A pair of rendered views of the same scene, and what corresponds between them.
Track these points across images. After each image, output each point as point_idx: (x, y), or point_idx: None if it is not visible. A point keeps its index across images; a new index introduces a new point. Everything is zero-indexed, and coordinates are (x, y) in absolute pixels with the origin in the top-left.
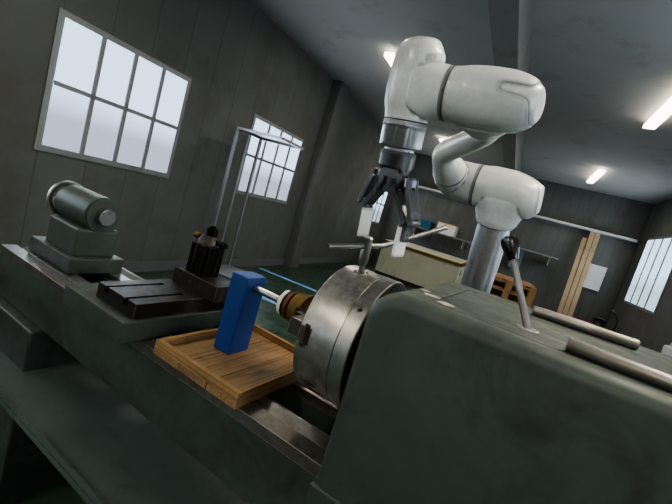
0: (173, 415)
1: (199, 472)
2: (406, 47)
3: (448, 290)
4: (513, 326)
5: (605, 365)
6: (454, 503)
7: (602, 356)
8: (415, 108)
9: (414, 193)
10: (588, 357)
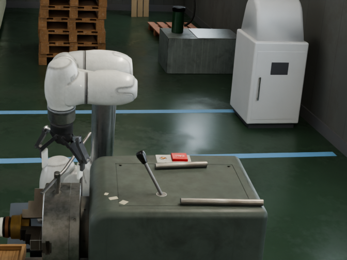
0: None
1: None
2: (57, 75)
3: (110, 179)
4: (156, 198)
5: (195, 204)
6: None
7: (193, 201)
8: (71, 104)
9: (81, 144)
10: (189, 204)
